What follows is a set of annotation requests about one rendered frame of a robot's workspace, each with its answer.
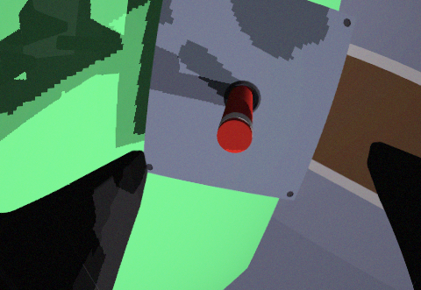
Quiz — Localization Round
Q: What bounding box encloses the red peg with white band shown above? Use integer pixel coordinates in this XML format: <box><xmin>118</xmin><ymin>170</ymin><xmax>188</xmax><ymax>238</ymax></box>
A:
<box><xmin>217</xmin><ymin>86</ymin><xmax>253</xmax><ymax>153</ymax></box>

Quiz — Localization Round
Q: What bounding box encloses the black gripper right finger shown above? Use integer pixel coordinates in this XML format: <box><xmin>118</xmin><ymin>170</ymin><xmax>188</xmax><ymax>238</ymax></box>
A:
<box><xmin>367</xmin><ymin>142</ymin><xmax>421</xmax><ymax>290</ymax></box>

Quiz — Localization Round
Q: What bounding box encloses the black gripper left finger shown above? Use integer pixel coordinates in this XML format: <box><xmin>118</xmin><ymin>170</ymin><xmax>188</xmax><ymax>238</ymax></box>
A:
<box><xmin>0</xmin><ymin>150</ymin><xmax>147</xmax><ymax>290</ymax></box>

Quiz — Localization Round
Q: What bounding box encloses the grey panel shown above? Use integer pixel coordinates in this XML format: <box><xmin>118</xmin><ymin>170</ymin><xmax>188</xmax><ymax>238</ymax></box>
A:
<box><xmin>144</xmin><ymin>0</ymin><xmax>357</xmax><ymax>200</ymax></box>

